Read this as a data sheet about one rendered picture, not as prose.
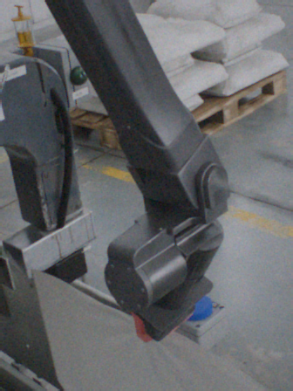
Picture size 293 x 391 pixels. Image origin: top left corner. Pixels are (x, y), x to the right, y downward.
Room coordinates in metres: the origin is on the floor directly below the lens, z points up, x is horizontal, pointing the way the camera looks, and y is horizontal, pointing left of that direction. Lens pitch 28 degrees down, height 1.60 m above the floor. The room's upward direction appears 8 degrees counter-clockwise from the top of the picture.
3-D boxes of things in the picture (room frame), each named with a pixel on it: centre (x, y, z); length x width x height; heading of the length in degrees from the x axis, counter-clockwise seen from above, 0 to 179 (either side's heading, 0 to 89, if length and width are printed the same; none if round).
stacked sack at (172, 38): (3.79, -0.20, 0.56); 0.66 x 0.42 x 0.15; 132
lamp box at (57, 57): (1.05, 0.10, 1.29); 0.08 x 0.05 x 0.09; 42
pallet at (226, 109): (4.15, -0.26, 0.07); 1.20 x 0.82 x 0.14; 134
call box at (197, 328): (1.02, -0.06, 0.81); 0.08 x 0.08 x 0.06; 42
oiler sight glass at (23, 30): (1.00, 0.14, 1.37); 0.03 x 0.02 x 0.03; 42
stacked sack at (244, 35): (4.21, -0.62, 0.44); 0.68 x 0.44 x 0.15; 132
